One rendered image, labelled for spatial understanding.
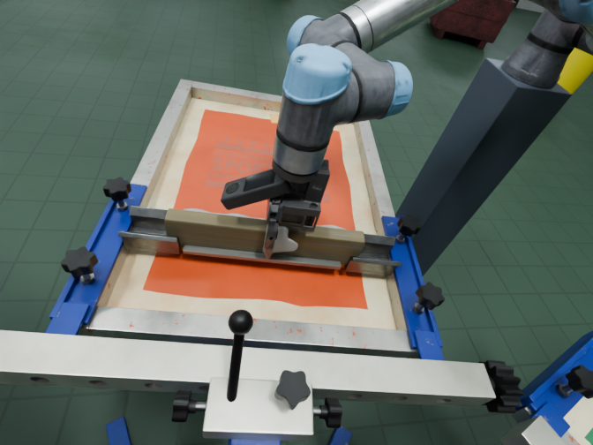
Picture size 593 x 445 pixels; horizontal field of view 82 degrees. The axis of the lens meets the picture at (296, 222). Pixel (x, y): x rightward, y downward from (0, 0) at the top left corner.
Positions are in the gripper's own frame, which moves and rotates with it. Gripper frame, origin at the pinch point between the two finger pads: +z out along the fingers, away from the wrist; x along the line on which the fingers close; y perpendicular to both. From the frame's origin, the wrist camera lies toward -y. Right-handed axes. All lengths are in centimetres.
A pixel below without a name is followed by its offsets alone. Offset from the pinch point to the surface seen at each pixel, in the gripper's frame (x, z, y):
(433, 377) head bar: -24.0, -3.4, 25.4
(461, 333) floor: 36, 99, 112
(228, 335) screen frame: -17.8, 1.9, -4.6
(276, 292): -7.2, 5.3, 3.2
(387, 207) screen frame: 16.3, 1.4, 28.3
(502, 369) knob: -22.4, -4.2, 36.7
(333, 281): -3.5, 5.2, 14.4
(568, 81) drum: 301, 53, 302
